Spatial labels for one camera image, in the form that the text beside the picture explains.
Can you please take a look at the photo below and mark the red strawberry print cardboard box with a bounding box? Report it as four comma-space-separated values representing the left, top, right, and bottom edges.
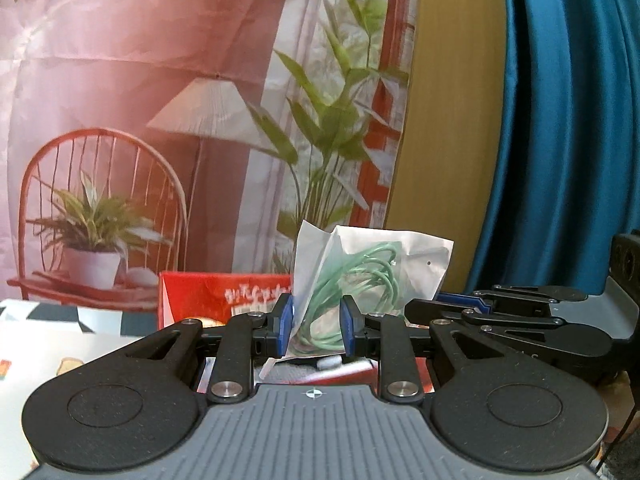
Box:
159, 271, 437, 393

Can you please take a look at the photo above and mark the white printed tablecloth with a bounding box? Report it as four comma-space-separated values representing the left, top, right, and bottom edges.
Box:
0, 299, 166, 480

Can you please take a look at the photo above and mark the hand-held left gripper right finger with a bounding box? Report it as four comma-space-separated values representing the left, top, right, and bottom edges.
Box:
339, 294, 521, 405

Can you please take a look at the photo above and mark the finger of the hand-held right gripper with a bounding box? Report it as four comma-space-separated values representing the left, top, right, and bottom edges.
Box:
404, 299, 568, 333
437, 284, 588, 317

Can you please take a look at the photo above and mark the teal curtain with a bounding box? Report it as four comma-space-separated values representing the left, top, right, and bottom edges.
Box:
465, 0, 640, 301

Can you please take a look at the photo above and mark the clear bag with green cable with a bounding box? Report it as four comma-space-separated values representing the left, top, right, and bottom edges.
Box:
287, 220, 455, 361

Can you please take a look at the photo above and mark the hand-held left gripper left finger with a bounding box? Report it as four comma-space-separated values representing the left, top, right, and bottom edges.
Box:
97, 292, 296, 405

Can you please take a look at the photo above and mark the yellow wooden panel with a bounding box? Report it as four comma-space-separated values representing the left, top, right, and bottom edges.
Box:
385, 0, 511, 293

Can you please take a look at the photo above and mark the printed room scene backdrop cloth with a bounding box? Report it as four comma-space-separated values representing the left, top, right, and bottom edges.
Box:
0, 0, 423, 313

